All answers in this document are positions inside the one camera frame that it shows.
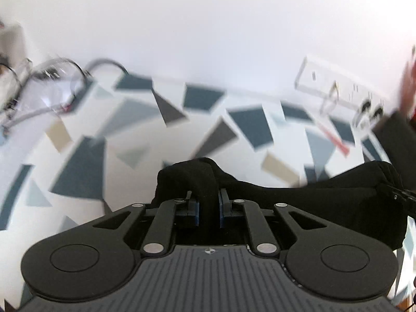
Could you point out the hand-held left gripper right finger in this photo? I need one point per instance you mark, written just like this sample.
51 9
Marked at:
222 214

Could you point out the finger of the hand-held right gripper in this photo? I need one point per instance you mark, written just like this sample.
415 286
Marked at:
398 197

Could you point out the orange artificial flowers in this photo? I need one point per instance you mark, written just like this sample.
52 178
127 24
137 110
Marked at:
409 84

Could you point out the white wall socket panel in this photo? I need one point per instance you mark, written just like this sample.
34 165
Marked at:
318 78

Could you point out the black garment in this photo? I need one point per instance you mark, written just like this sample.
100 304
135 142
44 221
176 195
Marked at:
325 201

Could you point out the black rectangular box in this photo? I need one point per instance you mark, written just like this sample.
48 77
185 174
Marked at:
398 143

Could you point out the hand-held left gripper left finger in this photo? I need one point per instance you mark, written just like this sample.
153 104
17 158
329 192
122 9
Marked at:
195 214

